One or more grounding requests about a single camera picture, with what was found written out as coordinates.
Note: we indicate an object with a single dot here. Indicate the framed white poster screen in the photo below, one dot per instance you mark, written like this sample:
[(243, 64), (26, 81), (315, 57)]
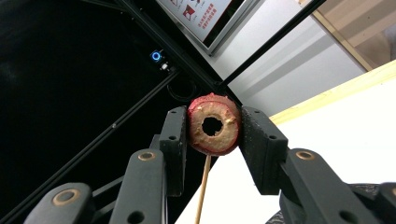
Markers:
[(202, 15)]

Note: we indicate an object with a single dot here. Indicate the brown wooden panel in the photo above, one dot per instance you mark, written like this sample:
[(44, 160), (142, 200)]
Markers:
[(358, 25)]

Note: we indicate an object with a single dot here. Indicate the small white connector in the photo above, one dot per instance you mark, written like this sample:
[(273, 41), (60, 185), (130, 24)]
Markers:
[(164, 66)]

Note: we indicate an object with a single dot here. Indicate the red cored hawthorn fruit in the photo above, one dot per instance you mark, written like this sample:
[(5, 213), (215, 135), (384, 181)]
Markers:
[(199, 137)]

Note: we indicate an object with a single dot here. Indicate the thin wooden skewer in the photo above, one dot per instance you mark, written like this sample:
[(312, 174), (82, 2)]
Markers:
[(204, 186)]

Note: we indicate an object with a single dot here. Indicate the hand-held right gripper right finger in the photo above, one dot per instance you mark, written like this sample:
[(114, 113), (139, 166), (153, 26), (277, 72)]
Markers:
[(261, 149)]

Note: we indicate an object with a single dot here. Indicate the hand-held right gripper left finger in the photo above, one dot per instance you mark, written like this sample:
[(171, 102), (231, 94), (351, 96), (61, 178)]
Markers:
[(174, 155)]

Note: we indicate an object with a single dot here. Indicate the black curtain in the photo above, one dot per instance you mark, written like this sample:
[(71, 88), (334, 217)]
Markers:
[(62, 62)]

